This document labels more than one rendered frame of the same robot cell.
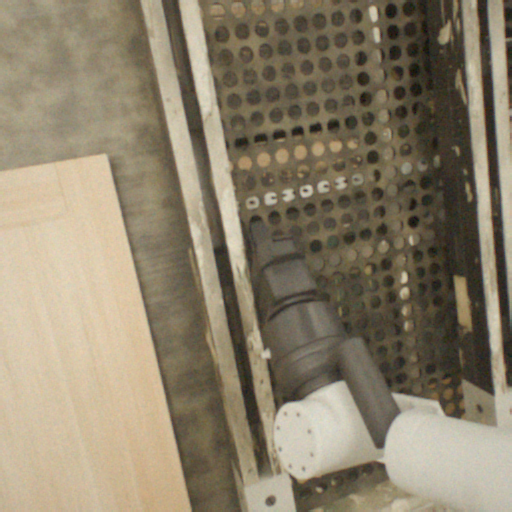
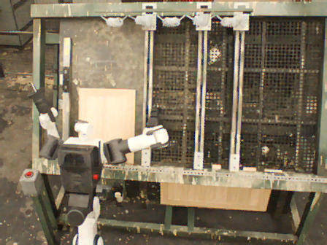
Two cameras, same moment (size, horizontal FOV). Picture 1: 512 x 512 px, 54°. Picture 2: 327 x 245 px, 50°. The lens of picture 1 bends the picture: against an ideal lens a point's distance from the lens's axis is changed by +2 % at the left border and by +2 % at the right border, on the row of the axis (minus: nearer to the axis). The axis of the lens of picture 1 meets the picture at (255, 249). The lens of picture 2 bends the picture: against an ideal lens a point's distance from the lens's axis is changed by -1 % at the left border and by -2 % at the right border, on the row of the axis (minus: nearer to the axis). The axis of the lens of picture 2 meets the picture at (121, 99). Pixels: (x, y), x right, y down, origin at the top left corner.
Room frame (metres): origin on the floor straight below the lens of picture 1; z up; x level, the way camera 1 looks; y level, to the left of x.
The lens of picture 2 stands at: (-1.44, -0.92, 2.84)
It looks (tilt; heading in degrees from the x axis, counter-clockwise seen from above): 35 degrees down; 32
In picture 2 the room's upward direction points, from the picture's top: 5 degrees counter-clockwise
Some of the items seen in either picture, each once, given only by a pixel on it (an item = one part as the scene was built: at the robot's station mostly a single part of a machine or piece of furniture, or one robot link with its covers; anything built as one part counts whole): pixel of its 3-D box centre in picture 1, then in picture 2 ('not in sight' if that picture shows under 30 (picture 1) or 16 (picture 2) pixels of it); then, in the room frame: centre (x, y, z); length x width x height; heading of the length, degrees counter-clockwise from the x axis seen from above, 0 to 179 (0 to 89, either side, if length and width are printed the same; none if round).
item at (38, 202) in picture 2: not in sight; (44, 220); (-0.25, 0.70, 0.38); 0.06 x 0.06 x 0.75; 20
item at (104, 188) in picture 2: not in sight; (92, 194); (-0.03, 0.31, 0.69); 0.50 x 0.14 x 0.24; 110
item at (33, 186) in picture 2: not in sight; (31, 182); (-0.25, 0.70, 0.84); 0.12 x 0.12 x 0.18; 20
